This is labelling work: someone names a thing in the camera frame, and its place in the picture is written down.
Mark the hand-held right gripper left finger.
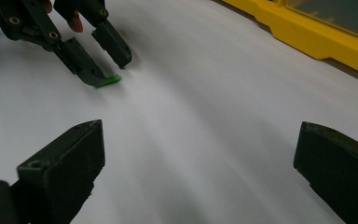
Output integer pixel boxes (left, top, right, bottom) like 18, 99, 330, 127
16, 119, 106, 224

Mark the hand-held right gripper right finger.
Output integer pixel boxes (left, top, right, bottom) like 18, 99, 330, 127
293, 120, 358, 224

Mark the small green plastic piece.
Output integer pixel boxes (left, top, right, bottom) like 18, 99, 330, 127
94, 73, 122, 90

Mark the yellow organizer box with handle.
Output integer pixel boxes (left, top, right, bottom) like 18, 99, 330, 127
222, 0, 358, 80

